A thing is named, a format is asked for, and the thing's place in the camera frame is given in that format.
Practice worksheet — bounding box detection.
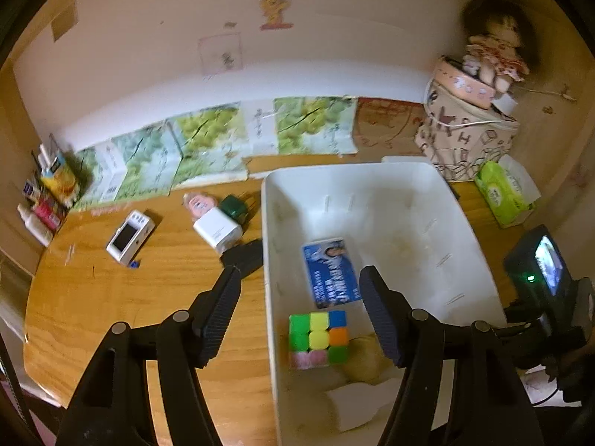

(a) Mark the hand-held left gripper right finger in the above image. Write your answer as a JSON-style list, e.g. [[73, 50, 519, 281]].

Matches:
[[360, 265, 542, 446]]

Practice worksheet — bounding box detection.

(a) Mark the white charger plug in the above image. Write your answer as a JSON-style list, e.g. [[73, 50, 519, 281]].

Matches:
[[193, 207, 245, 255]]

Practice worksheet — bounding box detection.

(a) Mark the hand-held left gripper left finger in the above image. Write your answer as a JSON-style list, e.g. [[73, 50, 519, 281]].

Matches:
[[56, 265, 242, 446]]

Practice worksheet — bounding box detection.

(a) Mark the yellow duck wall sticker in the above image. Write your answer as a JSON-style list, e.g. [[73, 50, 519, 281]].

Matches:
[[258, 0, 295, 32]]

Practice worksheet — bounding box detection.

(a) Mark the brown printed cardboard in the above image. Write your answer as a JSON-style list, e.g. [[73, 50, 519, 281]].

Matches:
[[353, 97, 433, 149]]

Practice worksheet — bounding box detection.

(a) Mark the blue printed card box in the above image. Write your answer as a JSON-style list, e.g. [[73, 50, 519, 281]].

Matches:
[[302, 238, 362, 310]]

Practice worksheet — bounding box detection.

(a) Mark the red snack packet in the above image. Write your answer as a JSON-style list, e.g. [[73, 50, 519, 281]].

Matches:
[[30, 195, 66, 230]]

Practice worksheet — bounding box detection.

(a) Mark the green charger plug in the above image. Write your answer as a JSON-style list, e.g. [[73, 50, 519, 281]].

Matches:
[[219, 195, 256, 228]]

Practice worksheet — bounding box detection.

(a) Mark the pink correction tape dispenser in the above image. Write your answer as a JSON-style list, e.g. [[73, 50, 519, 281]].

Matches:
[[183, 192, 219, 221]]

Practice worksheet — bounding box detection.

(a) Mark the multicoloured puzzle cube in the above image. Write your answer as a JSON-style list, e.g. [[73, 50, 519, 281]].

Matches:
[[288, 310, 349, 370]]

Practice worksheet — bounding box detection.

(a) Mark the white plastic bottle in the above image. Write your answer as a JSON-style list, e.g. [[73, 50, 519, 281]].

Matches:
[[19, 204, 54, 247]]

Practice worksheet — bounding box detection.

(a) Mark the black power adapter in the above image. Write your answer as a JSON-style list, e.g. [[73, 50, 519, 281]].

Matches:
[[221, 239, 263, 275]]

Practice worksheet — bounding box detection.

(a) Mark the white digital camera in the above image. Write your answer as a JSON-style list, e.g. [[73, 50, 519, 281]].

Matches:
[[106, 210, 155, 270]]

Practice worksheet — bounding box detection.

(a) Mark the pink round tin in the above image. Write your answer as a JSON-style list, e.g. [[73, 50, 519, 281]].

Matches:
[[434, 56, 496, 110]]

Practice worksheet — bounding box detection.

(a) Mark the yellow juice carton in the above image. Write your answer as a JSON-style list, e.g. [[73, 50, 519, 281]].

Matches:
[[39, 146, 91, 207]]

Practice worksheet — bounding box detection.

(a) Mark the doll with brown hair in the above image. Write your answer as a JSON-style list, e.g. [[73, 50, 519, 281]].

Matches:
[[460, 0, 535, 96]]

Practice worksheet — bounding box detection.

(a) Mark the white paper piece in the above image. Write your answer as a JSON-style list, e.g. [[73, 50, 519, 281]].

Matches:
[[324, 375, 405, 432]]

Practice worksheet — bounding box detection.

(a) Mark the flat white box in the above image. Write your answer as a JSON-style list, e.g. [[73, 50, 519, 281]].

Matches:
[[381, 155, 433, 166]]

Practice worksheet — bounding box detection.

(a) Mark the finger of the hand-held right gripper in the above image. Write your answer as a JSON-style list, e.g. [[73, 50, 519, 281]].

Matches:
[[493, 323, 559, 368]]

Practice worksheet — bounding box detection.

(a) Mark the brown tape patch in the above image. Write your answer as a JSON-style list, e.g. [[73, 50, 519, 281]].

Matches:
[[50, 0, 78, 42]]

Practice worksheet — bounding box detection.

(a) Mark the green tissue box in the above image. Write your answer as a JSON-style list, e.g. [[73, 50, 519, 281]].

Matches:
[[474, 155, 540, 228]]

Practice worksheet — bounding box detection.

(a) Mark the grape print cardboard sheet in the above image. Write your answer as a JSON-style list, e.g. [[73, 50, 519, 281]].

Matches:
[[74, 144, 131, 207], [246, 95, 358, 156], [167, 102, 249, 184], [123, 125, 184, 196]]

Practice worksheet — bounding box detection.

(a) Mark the patterned fabric storage box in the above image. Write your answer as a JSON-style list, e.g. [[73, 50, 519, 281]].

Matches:
[[416, 79, 521, 182]]

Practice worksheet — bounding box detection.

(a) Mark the faded square wall sticker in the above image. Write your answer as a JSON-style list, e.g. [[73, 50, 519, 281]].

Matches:
[[197, 32, 243, 80]]

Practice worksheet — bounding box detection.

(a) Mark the white plastic bin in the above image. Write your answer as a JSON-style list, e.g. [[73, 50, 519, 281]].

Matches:
[[260, 162, 509, 446]]

